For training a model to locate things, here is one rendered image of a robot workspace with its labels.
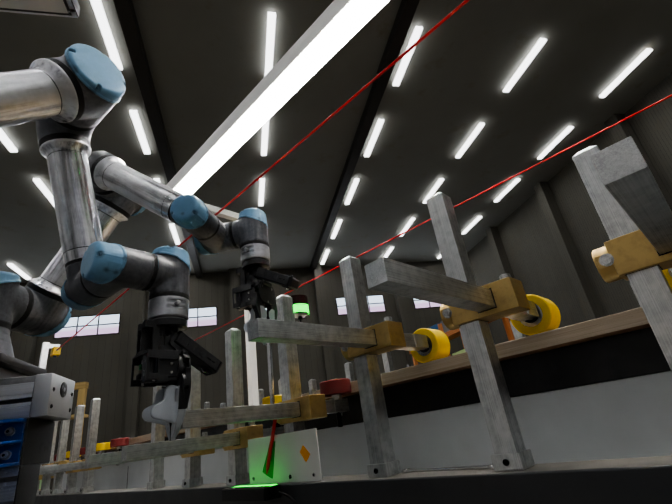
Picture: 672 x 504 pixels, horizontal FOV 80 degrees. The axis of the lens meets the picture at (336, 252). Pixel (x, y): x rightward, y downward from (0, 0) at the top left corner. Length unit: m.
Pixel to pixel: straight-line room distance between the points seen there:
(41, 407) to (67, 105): 0.63
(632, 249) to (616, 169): 0.28
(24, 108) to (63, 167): 0.17
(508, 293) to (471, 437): 0.39
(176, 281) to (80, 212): 0.25
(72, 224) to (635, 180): 0.91
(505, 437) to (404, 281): 0.32
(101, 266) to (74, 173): 0.28
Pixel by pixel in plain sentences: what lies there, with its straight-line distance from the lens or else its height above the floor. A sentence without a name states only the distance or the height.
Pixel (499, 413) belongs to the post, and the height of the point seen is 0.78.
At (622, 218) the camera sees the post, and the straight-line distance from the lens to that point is 0.68.
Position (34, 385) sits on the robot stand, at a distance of 1.14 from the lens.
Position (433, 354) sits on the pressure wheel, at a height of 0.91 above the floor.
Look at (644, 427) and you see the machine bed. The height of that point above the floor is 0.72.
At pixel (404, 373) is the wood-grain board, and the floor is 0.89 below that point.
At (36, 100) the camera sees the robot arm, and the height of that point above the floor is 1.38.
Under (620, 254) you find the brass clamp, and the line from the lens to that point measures 0.66.
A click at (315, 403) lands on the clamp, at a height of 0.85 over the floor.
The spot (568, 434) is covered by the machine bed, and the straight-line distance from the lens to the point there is 0.90.
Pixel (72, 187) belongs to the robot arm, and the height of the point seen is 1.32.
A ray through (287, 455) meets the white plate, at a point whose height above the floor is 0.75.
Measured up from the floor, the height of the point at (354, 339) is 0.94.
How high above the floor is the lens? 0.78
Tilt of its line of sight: 24 degrees up
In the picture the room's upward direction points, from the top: 9 degrees counter-clockwise
